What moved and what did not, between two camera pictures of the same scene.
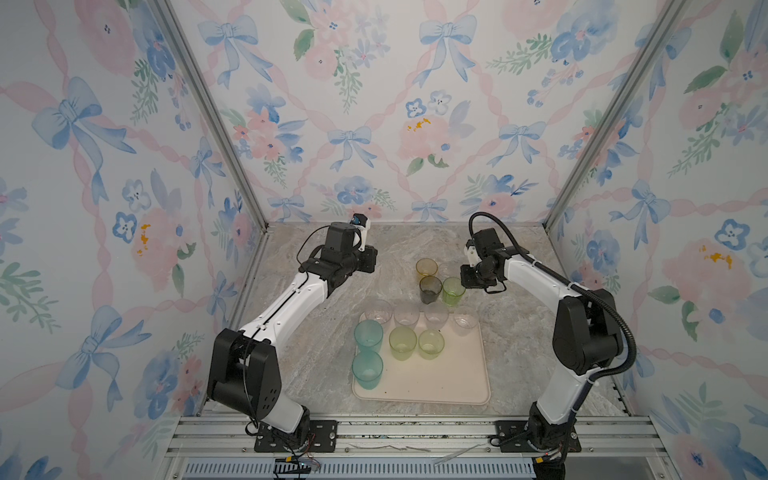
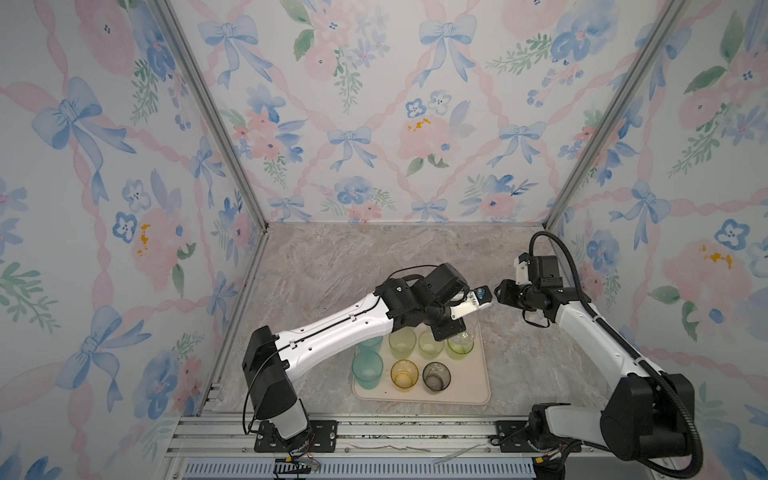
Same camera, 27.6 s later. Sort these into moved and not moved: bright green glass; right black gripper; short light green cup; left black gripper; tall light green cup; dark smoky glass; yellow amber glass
Moved: right black gripper; dark smoky glass; left black gripper; bright green glass; yellow amber glass
Not moved: short light green cup; tall light green cup
